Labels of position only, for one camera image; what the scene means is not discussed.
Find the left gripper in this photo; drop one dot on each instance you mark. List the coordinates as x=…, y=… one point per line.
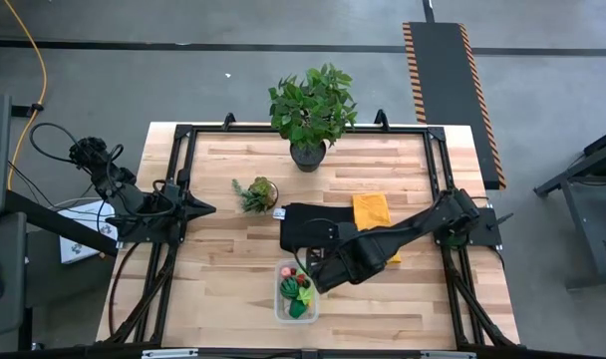
x=171, y=207

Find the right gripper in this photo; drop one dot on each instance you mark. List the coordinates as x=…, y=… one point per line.
x=333, y=274

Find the red toy strawberry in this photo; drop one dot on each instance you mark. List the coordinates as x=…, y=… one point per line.
x=301, y=279

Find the striped toy watermelon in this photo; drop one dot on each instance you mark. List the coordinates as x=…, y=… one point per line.
x=288, y=288

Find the pink toy peach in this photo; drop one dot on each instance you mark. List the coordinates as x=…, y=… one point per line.
x=285, y=271

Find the dark green toy bell pepper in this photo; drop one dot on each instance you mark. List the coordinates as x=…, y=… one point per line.
x=297, y=310

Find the leafy plant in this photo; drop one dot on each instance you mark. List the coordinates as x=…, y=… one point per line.
x=310, y=105

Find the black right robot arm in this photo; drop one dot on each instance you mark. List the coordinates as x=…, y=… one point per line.
x=422, y=222

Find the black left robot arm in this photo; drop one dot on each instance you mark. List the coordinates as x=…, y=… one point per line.
x=118, y=192

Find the clear plastic tupperware container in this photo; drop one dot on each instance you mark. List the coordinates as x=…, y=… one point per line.
x=281, y=314

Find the black cloth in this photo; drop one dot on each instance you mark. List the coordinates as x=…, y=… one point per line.
x=303, y=224

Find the small succulent plant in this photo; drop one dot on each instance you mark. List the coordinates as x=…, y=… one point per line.
x=257, y=195

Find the yellow cloth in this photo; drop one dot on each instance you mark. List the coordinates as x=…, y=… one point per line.
x=370, y=209

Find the white paper sheet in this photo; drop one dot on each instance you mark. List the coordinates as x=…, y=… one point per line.
x=79, y=249

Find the black diagonal support beam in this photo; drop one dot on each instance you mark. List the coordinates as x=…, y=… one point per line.
x=59, y=224

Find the dark grey desk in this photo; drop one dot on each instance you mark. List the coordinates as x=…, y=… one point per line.
x=4, y=279

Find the black striped-edge floor mat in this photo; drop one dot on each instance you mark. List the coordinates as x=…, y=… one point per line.
x=442, y=75

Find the dark grey metal stand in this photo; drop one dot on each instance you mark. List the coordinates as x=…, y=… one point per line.
x=582, y=224

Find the black metal table frame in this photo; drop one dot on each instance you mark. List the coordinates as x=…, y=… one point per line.
x=233, y=128

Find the silver metal bracket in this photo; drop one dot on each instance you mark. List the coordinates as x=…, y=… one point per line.
x=447, y=355
x=168, y=354

